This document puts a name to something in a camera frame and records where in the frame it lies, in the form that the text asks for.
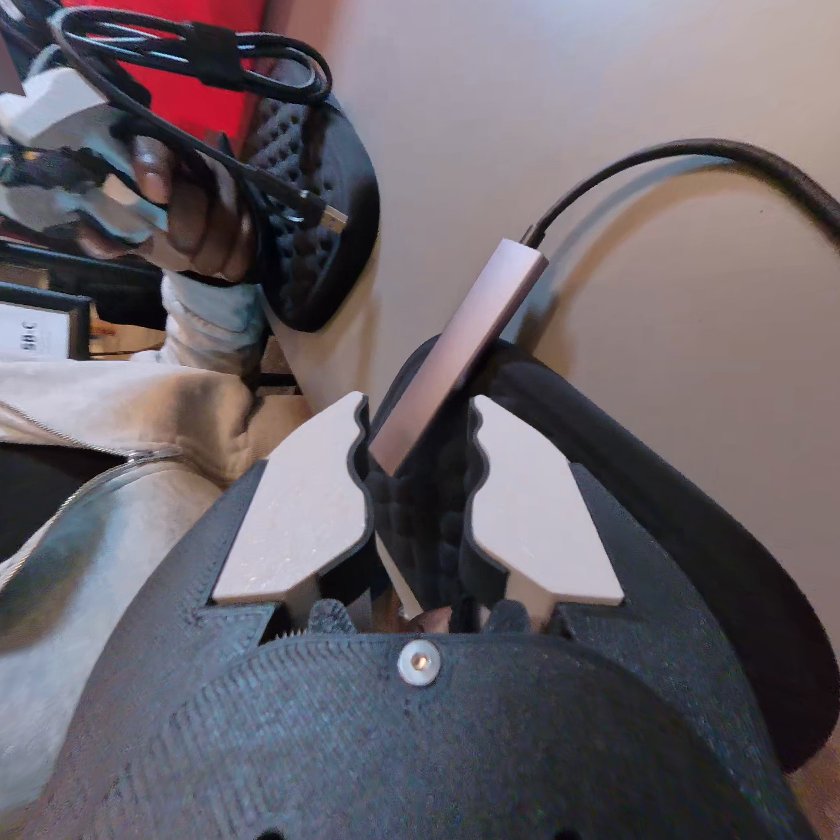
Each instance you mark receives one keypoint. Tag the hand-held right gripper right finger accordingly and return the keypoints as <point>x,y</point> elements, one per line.
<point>538,525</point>

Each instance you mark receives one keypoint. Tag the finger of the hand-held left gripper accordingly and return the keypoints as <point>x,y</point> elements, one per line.
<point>59,108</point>
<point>124,213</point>

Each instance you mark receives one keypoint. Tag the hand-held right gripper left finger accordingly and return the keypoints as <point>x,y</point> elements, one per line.
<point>302,512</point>

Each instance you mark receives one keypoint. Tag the red plastic bin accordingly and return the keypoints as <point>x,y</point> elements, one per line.
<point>190,98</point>

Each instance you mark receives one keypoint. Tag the grey usb hub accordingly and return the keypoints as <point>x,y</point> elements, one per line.
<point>459,348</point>

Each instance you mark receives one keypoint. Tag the person's left forearm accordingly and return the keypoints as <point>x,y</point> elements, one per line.
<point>210,315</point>

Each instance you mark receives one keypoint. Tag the person's left hand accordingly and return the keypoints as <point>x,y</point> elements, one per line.
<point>203,223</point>

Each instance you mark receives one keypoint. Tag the person's right hand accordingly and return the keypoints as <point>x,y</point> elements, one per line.
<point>434,620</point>

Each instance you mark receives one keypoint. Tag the black framed tag sign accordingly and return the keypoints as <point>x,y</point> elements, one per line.
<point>33,328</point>

